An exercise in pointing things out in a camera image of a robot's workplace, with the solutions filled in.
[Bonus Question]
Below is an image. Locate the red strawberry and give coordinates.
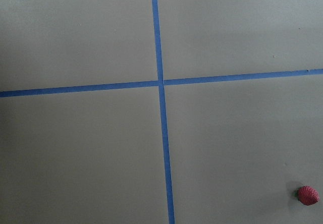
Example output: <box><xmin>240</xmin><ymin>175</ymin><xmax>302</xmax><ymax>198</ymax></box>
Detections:
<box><xmin>296</xmin><ymin>186</ymin><xmax>320</xmax><ymax>206</ymax></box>

